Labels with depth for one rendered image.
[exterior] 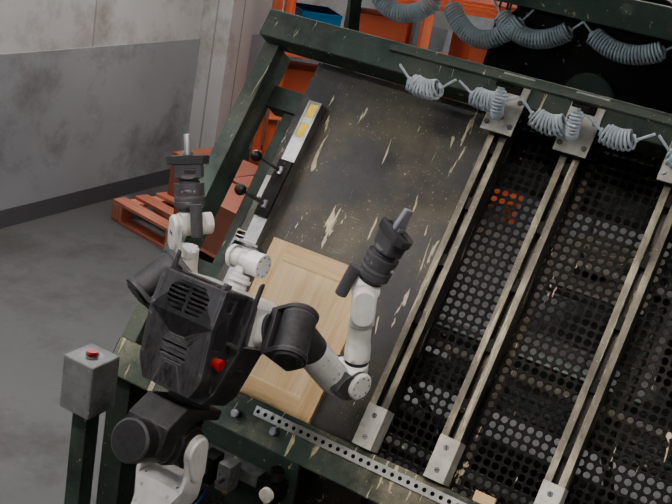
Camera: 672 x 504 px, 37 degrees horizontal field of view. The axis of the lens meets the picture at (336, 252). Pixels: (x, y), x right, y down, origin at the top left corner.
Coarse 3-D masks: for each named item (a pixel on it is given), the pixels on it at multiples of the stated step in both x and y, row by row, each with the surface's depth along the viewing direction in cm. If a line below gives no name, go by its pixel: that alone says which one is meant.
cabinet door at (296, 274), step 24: (288, 264) 317; (312, 264) 314; (336, 264) 311; (264, 288) 317; (288, 288) 314; (312, 288) 311; (336, 312) 306; (336, 336) 303; (264, 360) 309; (264, 384) 306; (288, 384) 304; (312, 384) 301; (288, 408) 302; (312, 408) 299
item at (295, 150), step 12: (324, 108) 330; (300, 120) 329; (312, 120) 327; (312, 132) 329; (288, 144) 327; (300, 144) 326; (288, 156) 326; (300, 156) 327; (288, 180) 325; (276, 204) 323; (252, 228) 322; (264, 228) 322; (252, 240) 321
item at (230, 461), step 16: (208, 432) 306; (224, 432) 303; (208, 448) 304; (224, 448) 304; (240, 448) 301; (256, 448) 298; (208, 464) 295; (224, 464) 293; (240, 464) 296; (256, 464) 299; (272, 464) 296; (288, 464) 293; (208, 480) 297; (224, 480) 293; (240, 480) 304; (256, 480) 295; (272, 480) 290; (288, 480) 295; (224, 496) 298; (240, 496) 306; (256, 496) 302; (272, 496) 289; (288, 496) 296
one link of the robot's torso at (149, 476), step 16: (192, 448) 258; (144, 464) 270; (192, 464) 260; (144, 480) 267; (160, 480) 266; (176, 480) 267; (192, 480) 264; (144, 496) 266; (160, 496) 264; (176, 496) 262; (192, 496) 269
